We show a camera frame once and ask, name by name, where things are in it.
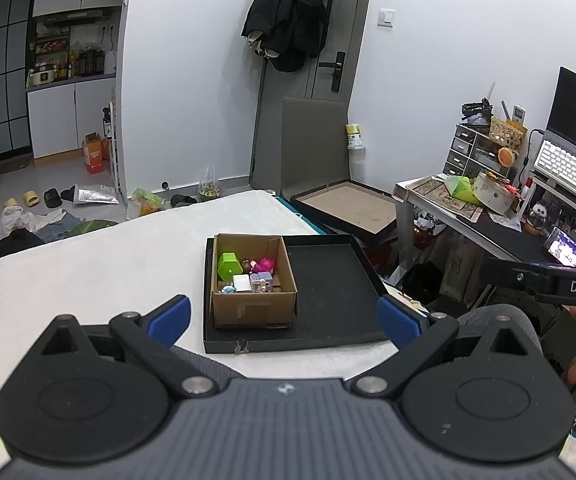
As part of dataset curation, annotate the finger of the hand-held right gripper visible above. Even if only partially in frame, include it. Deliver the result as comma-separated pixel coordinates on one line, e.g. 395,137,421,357
482,256,557,295

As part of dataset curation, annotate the white rack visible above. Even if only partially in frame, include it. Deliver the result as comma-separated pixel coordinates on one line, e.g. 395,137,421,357
108,100,121,196

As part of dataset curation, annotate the white keyboard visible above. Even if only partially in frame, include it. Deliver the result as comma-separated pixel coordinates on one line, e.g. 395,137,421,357
535,140,576,206

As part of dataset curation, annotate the brown cardboard box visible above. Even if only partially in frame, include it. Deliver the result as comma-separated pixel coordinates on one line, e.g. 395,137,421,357
210,233,299,330

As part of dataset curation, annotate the panda figurine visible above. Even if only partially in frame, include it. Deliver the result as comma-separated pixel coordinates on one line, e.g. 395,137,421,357
525,200,551,236

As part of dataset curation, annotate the white rice cooker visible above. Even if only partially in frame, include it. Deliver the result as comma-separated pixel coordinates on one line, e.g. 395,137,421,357
30,65,58,86

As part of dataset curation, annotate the black cable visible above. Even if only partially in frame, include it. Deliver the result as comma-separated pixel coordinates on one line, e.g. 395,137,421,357
520,129,548,186

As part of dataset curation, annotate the grey board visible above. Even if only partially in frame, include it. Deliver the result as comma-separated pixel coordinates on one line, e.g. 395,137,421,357
280,96,351,201

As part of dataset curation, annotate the green toy house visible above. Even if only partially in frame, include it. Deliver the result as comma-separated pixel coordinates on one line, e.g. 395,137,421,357
217,252,241,283

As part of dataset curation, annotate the lit phone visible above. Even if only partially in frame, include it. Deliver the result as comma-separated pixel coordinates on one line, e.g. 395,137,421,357
542,226,576,268

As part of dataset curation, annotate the pile of clothes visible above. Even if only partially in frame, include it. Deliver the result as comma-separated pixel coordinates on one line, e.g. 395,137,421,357
0,207,119,261

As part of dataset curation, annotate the white round tin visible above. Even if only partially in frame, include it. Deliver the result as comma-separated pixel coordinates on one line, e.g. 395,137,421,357
472,172,518,216

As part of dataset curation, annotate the clear plastic bag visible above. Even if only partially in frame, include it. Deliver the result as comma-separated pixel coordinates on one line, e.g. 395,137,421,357
197,166,223,201

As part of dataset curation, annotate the black-framed glass door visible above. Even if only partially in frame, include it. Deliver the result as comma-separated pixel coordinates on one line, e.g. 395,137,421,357
0,0,36,161

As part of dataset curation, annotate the green snack bag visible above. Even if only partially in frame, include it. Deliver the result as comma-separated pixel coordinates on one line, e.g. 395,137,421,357
127,187,165,220

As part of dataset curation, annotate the wicker basket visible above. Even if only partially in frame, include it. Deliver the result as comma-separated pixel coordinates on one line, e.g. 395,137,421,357
488,117,528,150

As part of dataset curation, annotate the black coat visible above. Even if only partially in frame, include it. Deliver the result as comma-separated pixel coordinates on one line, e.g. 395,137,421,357
240,0,329,73

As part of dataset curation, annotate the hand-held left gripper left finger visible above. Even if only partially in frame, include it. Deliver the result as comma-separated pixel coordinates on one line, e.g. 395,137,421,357
33,295,219,401

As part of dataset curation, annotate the black door lock handle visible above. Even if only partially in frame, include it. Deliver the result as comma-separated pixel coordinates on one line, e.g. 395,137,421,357
318,51,347,93

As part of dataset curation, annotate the orange cardboard box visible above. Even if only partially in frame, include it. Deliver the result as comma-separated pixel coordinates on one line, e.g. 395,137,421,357
82,131,105,175

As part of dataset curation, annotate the black tray with brown bottom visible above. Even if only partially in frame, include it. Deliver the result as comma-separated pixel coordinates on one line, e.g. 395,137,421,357
289,178,399,246

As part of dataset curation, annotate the grey door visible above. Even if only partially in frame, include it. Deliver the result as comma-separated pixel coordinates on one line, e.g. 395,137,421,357
249,0,376,192

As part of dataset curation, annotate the grey drawer organizer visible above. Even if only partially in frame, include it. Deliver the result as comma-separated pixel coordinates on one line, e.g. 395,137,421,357
442,124,511,178

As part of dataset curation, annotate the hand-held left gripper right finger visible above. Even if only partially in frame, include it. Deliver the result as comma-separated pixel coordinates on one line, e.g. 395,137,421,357
349,296,543,401

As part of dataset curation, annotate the white-framed desk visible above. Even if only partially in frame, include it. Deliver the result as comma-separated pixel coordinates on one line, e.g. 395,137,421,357
393,175,576,273

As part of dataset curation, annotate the brown puzzle board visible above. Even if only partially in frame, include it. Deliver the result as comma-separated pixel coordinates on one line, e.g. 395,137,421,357
405,176,483,223

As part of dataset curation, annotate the silver foil bag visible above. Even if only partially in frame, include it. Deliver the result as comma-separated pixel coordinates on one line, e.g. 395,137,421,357
73,183,120,206

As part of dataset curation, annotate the white floor cabinet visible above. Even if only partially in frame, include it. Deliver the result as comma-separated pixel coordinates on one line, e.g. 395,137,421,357
25,77,119,160

